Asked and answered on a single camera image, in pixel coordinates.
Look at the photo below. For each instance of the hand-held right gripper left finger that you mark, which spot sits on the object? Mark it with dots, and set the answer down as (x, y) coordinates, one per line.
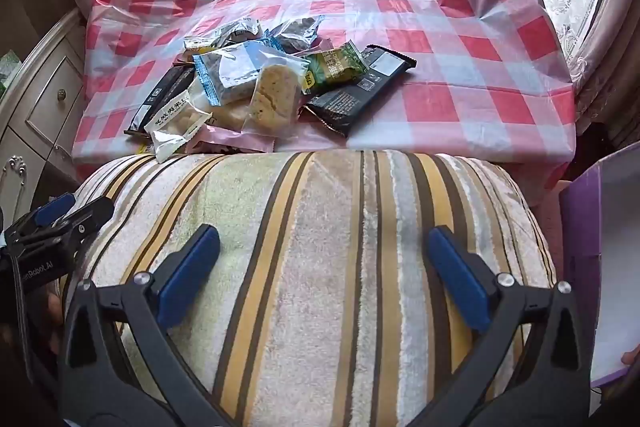
(192, 279)

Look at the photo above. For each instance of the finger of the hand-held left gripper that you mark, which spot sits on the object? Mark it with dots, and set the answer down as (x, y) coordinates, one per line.
(90, 213)
(52, 211)

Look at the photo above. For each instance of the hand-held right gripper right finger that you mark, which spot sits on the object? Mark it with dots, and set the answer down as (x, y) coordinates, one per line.
(457, 279)

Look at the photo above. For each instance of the blue-edged snack packet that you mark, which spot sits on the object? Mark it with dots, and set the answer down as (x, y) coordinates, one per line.
(235, 67)

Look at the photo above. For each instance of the white cabinet with drawers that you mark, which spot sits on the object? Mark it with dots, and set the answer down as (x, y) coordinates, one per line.
(45, 97)

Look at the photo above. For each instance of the white packet with rice crackers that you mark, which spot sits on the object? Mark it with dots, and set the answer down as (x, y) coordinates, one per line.
(172, 127)

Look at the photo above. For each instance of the striped plush blanket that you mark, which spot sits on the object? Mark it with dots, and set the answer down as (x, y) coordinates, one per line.
(325, 257)

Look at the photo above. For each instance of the purple box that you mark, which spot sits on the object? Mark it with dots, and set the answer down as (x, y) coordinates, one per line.
(582, 227)

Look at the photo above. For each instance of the slim black snack packet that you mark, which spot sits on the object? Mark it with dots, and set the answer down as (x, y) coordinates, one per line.
(160, 94)

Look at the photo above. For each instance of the pink snack packet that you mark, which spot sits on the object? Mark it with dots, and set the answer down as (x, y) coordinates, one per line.
(235, 140)

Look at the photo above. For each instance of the green patterned box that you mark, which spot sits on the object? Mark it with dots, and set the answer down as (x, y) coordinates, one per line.
(7, 69)

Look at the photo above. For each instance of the cream snack packet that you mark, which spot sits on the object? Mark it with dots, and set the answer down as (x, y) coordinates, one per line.
(225, 109)

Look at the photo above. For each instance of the clear packet with yellow cake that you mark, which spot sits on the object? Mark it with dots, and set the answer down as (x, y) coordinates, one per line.
(272, 97)

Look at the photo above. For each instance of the large black snack packet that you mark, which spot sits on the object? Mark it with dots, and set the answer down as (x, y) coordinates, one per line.
(345, 107)

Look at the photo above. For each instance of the grey white snack packet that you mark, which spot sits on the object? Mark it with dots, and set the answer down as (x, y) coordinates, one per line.
(235, 32)

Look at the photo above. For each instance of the green snack packet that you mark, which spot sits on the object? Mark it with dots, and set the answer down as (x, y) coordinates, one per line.
(332, 67)

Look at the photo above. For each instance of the silver dark snack packet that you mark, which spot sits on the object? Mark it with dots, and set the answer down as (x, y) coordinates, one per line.
(295, 32)

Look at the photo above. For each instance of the pink patterned curtain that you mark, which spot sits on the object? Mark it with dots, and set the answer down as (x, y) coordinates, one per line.
(615, 57)

